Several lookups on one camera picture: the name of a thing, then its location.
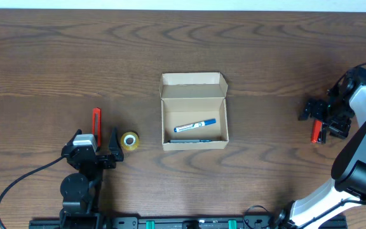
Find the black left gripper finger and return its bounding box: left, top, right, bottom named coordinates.
left=67, top=129, right=81, bottom=146
left=109, top=127, right=124, bottom=162

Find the yellow tape roll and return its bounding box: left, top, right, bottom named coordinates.
left=121, top=132, right=140, bottom=151

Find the red utility knife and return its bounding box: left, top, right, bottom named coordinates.
left=91, top=108, right=101, bottom=148

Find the red and black stapler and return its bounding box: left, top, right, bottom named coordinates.
left=311, top=120, right=327, bottom=144

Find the black whiteboard marker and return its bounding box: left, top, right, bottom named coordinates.
left=169, top=139, right=212, bottom=144

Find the blue whiteboard marker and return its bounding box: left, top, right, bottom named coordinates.
left=173, top=118, right=217, bottom=133

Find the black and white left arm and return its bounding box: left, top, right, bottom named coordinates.
left=59, top=128, right=124, bottom=229

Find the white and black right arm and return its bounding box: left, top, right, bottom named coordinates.
left=273, top=64, right=366, bottom=228

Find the open cardboard box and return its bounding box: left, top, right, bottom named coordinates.
left=159, top=73, right=229, bottom=151

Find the black mounting rail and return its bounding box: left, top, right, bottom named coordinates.
left=29, top=213, right=348, bottom=229

